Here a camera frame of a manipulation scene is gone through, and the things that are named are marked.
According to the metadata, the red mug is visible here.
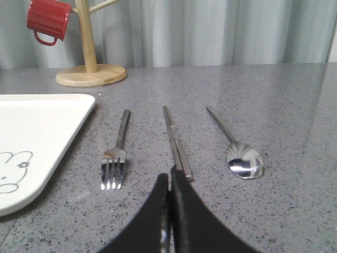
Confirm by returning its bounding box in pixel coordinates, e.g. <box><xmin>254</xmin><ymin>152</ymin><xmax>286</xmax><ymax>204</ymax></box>
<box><xmin>26</xmin><ymin>0</ymin><xmax>72</xmax><ymax>46</ymax></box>

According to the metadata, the grey curtain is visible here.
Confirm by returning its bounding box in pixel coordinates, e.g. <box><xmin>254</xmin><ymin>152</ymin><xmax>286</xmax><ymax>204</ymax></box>
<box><xmin>0</xmin><ymin>0</ymin><xmax>337</xmax><ymax>70</ymax></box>

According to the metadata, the silver metal spoon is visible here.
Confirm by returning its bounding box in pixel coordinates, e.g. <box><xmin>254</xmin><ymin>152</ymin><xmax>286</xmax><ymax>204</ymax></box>
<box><xmin>206</xmin><ymin>105</ymin><xmax>264</xmax><ymax>179</ymax></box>

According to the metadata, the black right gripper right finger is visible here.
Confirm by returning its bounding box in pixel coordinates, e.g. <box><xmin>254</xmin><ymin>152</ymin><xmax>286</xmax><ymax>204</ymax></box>
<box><xmin>171</xmin><ymin>167</ymin><xmax>257</xmax><ymax>252</ymax></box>

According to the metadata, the cream rectangular tray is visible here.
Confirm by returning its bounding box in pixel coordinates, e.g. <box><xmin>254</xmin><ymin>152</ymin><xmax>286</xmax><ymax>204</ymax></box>
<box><xmin>1</xmin><ymin>94</ymin><xmax>95</xmax><ymax>217</ymax></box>

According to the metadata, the wooden mug tree stand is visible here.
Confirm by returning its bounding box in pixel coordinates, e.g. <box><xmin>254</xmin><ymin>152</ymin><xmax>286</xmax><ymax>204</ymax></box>
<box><xmin>56</xmin><ymin>1</ymin><xmax>127</xmax><ymax>87</ymax></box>

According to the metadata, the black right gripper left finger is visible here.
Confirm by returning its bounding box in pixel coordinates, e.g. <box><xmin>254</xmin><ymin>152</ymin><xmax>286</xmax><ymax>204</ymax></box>
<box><xmin>100</xmin><ymin>173</ymin><xmax>171</xmax><ymax>252</ymax></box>

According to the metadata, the silver chopstick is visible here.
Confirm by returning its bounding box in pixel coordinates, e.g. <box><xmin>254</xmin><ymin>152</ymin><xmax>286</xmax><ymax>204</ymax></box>
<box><xmin>163</xmin><ymin>106</ymin><xmax>183</xmax><ymax>171</ymax></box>
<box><xmin>169</xmin><ymin>125</ymin><xmax>193</xmax><ymax>182</ymax></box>

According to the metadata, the silver metal fork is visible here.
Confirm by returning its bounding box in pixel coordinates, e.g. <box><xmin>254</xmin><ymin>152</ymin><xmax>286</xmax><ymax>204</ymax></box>
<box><xmin>101</xmin><ymin>110</ymin><xmax>131</xmax><ymax>190</ymax></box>

